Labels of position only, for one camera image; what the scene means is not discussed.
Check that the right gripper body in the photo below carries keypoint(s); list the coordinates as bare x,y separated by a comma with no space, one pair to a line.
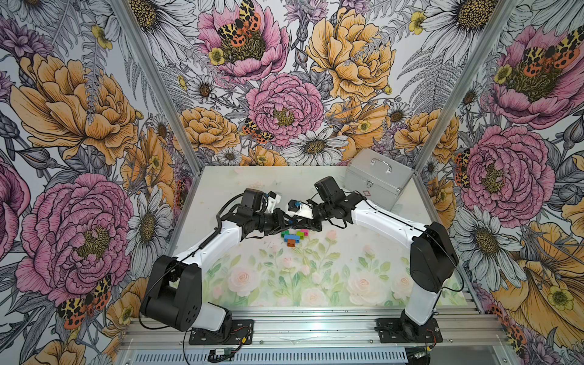
321,211

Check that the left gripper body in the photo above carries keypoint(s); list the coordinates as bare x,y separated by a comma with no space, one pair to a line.
268,223

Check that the blue long lego brick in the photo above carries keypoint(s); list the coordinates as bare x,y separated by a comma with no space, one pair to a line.
292,237

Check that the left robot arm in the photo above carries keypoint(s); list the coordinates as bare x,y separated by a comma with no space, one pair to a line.
174,295

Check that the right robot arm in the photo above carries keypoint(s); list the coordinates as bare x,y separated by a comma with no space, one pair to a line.
432,258

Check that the silver first aid case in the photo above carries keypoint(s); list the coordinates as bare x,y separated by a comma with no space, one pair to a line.
377,177

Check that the small green circuit board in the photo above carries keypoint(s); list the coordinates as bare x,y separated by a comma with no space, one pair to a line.
219,355

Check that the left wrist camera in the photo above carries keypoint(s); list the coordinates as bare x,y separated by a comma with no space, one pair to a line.
273,199

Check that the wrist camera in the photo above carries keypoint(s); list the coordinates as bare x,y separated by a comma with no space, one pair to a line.
273,199
297,208

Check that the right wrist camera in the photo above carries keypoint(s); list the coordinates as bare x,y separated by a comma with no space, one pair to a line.
297,208

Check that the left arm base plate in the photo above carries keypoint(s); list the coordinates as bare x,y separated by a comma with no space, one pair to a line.
235,332

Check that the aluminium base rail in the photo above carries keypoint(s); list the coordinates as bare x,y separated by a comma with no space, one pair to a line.
344,327

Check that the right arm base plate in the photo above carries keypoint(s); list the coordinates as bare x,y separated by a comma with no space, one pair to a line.
405,331

